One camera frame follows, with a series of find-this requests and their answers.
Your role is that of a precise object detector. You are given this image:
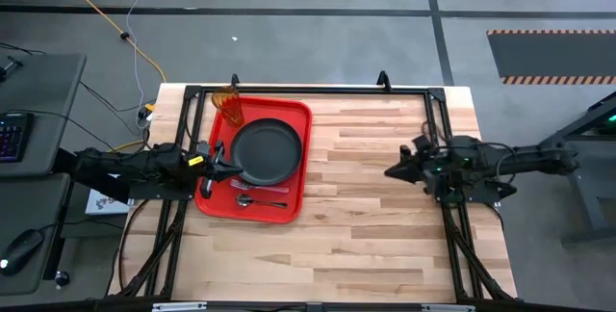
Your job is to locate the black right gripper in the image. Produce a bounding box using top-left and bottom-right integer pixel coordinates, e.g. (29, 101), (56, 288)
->
(384, 133), (453, 202)

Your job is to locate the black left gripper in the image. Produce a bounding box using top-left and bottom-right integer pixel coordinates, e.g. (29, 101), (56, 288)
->
(191, 139), (244, 200)

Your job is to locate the dark metal spoon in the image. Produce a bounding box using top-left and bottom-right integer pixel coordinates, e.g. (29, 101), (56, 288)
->
(234, 194), (289, 210)

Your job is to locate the black round plate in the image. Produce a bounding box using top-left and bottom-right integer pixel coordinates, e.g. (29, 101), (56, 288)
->
(229, 117), (304, 187)

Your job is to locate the amber plastic cup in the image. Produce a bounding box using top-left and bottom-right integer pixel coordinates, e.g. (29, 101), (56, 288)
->
(211, 85), (245, 129)

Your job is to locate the red plastic tray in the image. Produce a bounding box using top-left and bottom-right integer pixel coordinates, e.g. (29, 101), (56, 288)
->
(193, 95), (314, 225)

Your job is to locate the white printed box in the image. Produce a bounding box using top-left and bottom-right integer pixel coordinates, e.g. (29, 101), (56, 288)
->
(85, 172), (131, 216)

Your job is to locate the black hazard-striped floor mat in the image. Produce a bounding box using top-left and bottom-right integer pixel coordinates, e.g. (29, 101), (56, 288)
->
(486, 29), (616, 86)

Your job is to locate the black metal side table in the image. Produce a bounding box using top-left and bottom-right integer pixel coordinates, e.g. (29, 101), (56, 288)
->
(528, 91), (616, 246)

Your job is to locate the grey desk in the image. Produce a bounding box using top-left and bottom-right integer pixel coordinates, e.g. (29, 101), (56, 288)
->
(0, 54), (88, 299)

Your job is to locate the black backlit keyboard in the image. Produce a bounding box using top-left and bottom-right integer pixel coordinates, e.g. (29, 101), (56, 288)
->
(0, 112), (36, 164)

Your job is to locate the black computer mouse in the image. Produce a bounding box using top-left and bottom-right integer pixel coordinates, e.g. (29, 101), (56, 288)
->
(0, 228), (45, 277)

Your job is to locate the black desk tool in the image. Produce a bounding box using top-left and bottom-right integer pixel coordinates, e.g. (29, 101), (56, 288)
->
(0, 55), (24, 83)

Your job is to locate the black aluminium table frame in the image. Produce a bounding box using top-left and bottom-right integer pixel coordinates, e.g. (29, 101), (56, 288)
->
(108, 69), (519, 312)

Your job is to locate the silver metal bracket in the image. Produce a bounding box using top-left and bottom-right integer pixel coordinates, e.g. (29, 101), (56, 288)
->
(151, 301), (208, 312)
(422, 303), (476, 312)

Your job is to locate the thin white cable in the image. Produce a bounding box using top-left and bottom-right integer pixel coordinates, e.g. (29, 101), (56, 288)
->
(99, 0), (145, 106)

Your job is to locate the yellow cable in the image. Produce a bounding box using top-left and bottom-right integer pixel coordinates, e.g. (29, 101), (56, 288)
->
(46, 0), (167, 84)

